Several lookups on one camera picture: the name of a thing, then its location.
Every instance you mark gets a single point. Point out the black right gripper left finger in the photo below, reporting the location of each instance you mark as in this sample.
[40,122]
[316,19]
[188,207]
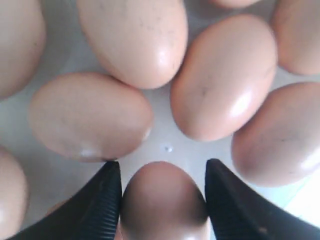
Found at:
[91,214]

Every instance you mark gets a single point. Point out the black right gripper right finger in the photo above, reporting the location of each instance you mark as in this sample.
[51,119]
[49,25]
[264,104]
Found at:
[237,212]

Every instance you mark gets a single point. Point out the clear plastic container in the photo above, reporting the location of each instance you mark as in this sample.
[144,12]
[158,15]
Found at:
[53,178]

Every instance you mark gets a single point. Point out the brown egg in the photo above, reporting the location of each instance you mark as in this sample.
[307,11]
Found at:
[14,195]
[280,145]
[140,42]
[296,24]
[226,75]
[233,4]
[162,202]
[90,116]
[22,43]

